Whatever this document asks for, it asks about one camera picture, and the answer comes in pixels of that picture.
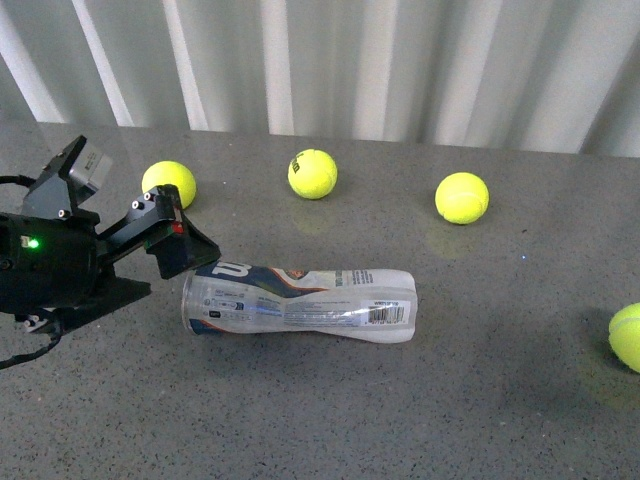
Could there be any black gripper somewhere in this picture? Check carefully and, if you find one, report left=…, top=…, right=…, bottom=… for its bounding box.
left=1, top=174, right=221, bottom=333

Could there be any clear Wilson tennis ball can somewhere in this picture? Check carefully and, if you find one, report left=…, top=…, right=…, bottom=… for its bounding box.
left=181, top=261, right=418, bottom=344

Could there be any leftmost yellow tennis ball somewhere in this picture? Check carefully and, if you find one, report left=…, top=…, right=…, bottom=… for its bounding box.
left=141, top=160, right=197, bottom=209

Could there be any yellow tennis ball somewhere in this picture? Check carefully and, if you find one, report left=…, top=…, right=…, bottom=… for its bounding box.
left=287, top=149, right=338, bottom=200
left=141, top=160, right=197, bottom=209
left=435, top=172, right=490, bottom=225

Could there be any far yellow tennis ball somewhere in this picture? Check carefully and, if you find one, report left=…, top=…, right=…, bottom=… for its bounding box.
left=287, top=149, right=338, bottom=200

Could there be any middle yellow tennis ball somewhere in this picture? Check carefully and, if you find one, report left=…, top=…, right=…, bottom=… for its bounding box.
left=435, top=172, right=490, bottom=225

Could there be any tennis ball with Wilson 3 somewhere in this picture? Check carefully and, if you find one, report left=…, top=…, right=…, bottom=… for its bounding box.
left=609, top=303, right=640, bottom=373

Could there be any white pleated curtain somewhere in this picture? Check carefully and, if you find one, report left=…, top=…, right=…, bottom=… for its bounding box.
left=1, top=1, right=639, bottom=157

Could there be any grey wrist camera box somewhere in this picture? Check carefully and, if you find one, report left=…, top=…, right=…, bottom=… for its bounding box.
left=59, top=135, right=113, bottom=204

